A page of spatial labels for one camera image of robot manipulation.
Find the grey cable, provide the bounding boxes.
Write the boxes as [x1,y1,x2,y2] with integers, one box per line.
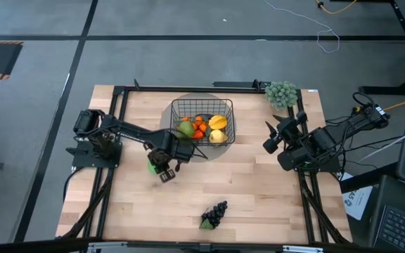
[356,130,405,163]

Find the black desk leg frame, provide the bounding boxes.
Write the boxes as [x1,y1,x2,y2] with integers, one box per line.
[328,0,405,96]

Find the white printed paper sheet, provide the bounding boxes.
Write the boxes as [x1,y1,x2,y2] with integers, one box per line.
[340,171,374,221]

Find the dark grape bunch with leaf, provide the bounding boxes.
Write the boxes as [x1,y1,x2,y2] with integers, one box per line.
[198,200,229,231]

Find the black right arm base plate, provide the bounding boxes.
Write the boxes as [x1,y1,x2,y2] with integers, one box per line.
[295,150,340,173]

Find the grey round mat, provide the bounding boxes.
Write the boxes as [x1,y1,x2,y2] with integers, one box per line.
[159,91,238,164]

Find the green pear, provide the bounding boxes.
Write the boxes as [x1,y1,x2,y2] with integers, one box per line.
[176,119,196,139]

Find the black laptop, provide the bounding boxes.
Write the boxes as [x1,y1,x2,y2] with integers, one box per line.
[367,174,405,253]

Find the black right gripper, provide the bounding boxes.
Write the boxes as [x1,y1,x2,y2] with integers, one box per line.
[262,110,308,155]

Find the yellow star fruit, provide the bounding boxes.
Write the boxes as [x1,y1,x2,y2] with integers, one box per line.
[207,115,229,131]

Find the yellow floor cable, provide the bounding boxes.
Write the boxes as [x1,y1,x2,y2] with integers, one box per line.
[314,0,359,15]

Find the black wire basket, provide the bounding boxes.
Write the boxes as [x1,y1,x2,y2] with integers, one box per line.
[169,98,237,148]

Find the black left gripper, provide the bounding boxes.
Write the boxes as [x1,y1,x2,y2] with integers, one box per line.
[145,138,195,183]

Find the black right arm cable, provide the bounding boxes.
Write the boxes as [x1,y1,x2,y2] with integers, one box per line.
[352,91,376,110]

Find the silver metal bracket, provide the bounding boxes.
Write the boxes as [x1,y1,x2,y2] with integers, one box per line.
[86,241,129,253]
[281,245,325,253]

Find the white floor cable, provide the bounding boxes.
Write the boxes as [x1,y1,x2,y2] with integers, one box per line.
[264,0,341,54]

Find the pale green artificial plant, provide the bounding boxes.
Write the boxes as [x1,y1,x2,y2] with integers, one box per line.
[264,80,299,112]

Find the yellow pear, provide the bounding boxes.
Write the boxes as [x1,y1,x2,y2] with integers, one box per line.
[208,129,229,144]

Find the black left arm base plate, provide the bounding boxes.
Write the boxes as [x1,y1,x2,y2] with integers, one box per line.
[65,138,123,169]

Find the black aluminium table frame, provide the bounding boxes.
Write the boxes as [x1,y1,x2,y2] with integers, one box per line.
[56,79,353,247]

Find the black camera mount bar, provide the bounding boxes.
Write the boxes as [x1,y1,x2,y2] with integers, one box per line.
[212,79,272,93]

